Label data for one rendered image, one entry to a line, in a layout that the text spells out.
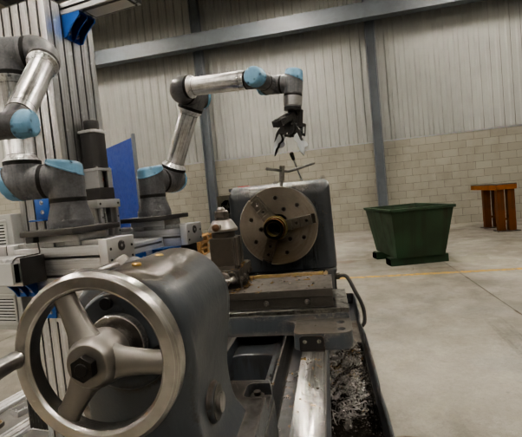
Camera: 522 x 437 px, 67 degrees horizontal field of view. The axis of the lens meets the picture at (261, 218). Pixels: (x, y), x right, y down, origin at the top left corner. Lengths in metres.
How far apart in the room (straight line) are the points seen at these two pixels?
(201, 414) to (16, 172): 1.21
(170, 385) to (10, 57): 1.37
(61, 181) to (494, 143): 11.52
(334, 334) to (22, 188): 1.09
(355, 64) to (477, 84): 3.22
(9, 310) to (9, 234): 0.31
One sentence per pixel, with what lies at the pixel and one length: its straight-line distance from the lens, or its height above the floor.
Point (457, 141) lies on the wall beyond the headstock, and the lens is 11.99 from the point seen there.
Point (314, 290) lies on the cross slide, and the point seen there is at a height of 0.97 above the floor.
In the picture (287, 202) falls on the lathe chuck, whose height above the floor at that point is 1.17.
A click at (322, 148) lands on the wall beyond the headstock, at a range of 11.56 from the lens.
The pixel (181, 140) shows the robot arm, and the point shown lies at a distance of 1.93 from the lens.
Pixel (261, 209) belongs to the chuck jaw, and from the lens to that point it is 1.53.
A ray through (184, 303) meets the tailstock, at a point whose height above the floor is 1.11.
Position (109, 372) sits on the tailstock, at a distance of 0.36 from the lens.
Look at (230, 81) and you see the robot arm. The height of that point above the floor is 1.67.
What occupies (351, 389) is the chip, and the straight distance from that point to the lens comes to 1.37.
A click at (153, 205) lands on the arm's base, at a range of 1.83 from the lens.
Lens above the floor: 1.20
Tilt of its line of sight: 3 degrees down
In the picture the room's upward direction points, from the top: 6 degrees counter-clockwise
